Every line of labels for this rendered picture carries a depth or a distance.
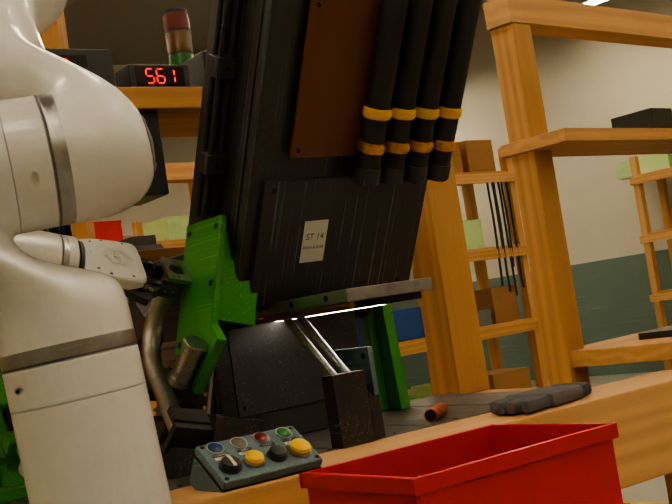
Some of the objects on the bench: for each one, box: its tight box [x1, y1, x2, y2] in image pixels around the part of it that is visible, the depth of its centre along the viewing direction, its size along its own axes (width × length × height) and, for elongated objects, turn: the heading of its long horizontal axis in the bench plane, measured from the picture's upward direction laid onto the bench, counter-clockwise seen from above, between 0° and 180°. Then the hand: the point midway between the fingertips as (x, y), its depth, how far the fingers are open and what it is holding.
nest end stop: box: [162, 422, 213, 454], centre depth 157 cm, size 4×7×6 cm
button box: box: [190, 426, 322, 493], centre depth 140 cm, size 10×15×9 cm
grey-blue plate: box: [333, 346, 386, 439], centre depth 168 cm, size 10×2×14 cm
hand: (166, 280), depth 169 cm, fingers closed on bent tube, 3 cm apart
